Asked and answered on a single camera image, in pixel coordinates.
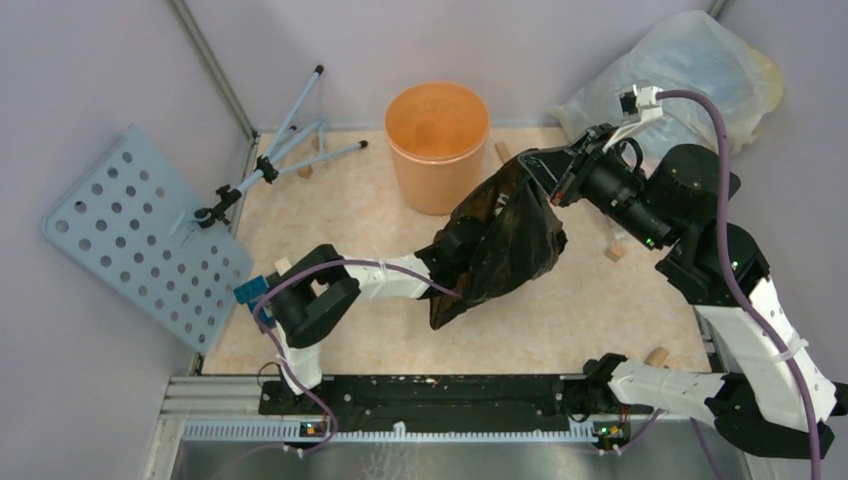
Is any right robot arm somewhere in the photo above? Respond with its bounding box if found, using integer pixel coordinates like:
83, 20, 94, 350
517, 124, 847, 459

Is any large translucent trash bag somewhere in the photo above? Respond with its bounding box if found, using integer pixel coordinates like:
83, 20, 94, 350
547, 11, 784, 155

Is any small wooden block by tripod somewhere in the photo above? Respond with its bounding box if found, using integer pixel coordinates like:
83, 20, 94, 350
296, 165, 314, 179

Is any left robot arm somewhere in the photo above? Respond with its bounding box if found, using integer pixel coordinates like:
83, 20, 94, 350
254, 216, 484, 414

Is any blue clamp block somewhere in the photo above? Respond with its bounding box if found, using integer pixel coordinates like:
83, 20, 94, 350
233, 275, 275, 328

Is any wooden cylinder block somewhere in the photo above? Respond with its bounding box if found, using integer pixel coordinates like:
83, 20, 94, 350
644, 347, 669, 368

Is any white cube block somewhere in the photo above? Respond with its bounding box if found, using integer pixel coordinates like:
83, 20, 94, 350
274, 257, 292, 277

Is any light blue tripod stand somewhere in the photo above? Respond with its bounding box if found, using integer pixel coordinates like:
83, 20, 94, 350
192, 64, 369, 229

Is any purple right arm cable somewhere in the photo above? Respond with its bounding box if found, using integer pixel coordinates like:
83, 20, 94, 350
655, 89, 823, 480

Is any orange plastic trash bin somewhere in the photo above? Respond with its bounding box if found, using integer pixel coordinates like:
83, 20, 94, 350
384, 82, 490, 215

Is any black trash bag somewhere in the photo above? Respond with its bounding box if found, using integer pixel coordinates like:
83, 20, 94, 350
415, 160, 567, 330

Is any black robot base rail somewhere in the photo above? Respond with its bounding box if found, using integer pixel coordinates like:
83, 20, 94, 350
258, 374, 651, 434

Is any flat wooden block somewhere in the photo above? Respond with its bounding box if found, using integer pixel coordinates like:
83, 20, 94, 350
494, 141, 512, 164

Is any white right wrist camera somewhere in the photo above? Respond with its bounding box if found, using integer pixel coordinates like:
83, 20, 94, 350
602, 83, 663, 153

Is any wooden cube block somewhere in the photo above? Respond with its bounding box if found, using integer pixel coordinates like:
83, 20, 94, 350
604, 242, 627, 262

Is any light blue perforated board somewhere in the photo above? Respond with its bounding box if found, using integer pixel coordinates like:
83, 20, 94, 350
43, 126, 253, 354

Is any white cable comb strip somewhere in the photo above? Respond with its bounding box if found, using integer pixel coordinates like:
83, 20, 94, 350
182, 420, 597, 444

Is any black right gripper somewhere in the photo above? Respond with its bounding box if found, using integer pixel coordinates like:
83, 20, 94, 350
516, 123, 672, 252

